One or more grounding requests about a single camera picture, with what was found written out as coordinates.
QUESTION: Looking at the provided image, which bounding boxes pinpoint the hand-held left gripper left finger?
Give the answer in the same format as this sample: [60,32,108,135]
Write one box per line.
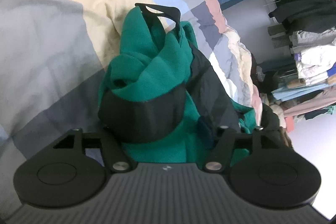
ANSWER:
[52,127,137,172]

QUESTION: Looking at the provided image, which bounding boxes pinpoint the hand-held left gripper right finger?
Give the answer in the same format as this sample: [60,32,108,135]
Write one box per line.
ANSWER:
[197,121,285,173]

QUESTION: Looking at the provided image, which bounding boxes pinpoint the green hoodie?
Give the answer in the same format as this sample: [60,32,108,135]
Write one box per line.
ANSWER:
[98,3,263,165]

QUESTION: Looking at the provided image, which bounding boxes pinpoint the dark hanging clothes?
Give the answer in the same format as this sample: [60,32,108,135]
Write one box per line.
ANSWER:
[268,0,336,33]

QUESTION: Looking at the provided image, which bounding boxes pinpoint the pink hanging cloth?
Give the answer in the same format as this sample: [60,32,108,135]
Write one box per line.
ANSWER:
[283,88,336,123]

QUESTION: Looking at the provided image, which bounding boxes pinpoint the olive ribbed garment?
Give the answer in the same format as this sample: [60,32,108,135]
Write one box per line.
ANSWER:
[267,24,289,48]

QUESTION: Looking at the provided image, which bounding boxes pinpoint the patchwork blanket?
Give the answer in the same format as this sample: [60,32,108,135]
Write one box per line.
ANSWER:
[0,0,263,188]

